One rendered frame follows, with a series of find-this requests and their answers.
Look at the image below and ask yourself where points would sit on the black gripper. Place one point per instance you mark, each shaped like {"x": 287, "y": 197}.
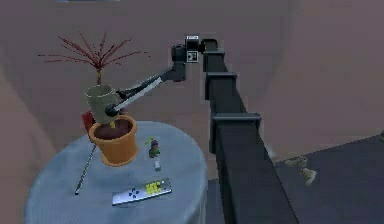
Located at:
{"x": 178, "y": 65}

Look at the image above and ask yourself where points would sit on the grey-green mug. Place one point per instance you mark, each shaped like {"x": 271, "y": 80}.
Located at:
{"x": 101, "y": 102}

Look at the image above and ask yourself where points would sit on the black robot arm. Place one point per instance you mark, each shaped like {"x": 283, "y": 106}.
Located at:
{"x": 238, "y": 146}

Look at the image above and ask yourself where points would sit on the orange pot with red plant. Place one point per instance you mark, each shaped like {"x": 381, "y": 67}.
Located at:
{"x": 115, "y": 140}

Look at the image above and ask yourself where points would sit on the small colourful figurine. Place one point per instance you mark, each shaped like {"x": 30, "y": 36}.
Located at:
{"x": 153, "y": 147}

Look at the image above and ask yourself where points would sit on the small red box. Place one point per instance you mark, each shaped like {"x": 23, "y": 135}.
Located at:
{"x": 88, "y": 120}

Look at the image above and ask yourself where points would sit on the small white block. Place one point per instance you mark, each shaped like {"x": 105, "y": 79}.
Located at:
{"x": 157, "y": 165}

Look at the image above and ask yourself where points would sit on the thin grey pencil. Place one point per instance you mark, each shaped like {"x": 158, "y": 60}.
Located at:
{"x": 85, "y": 170}

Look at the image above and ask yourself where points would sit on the grey remote control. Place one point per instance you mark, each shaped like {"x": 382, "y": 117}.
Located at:
{"x": 141, "y": 191}

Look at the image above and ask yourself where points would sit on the round grey-blue table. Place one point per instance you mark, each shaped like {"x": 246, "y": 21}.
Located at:
{"x": 110, "y": 193}

